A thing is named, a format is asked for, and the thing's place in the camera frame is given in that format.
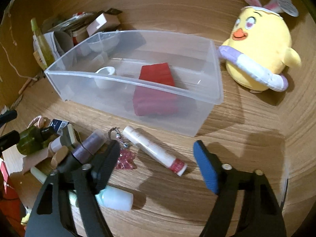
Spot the purple black cosmetic tube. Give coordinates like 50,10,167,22
56,129,107,173

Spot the dark green glass bottle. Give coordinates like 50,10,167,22
17,126,57,156

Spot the mint green white tube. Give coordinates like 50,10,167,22
69,186,134,212

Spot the pink beaded bracelet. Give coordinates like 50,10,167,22
26,115,46,129

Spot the small green rectangular bottle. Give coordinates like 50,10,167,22
60,124,81,151

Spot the pink butterfly keychain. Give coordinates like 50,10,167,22
108,127,137,170

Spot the blue barcode small box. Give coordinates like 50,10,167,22
49,119,70,135

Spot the white red-capped tube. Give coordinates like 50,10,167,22
123,126,187,176

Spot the white tape roll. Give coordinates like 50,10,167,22
94,66,116,89

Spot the red foil pouch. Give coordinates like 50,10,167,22
133,63,178,116

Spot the pale yellow-green stick tube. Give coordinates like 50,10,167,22
30,167,47,185

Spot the tall yellow spray bottle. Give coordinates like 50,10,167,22
31,18,55,71

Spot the white folded paper bag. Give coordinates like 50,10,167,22
33,31,74,64

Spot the stack of books and papers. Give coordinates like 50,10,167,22
42,8,123,45

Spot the white bowl of stones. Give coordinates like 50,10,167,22
87,32,119,53

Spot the clear plastic storage bin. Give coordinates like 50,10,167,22
45,30,223,136

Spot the small white pink box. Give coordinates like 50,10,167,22
86,13,120,36

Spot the yellow chick bunny plush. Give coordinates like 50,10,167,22
218,0,302,93

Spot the white hanging cord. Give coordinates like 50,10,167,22
0,12,38,80

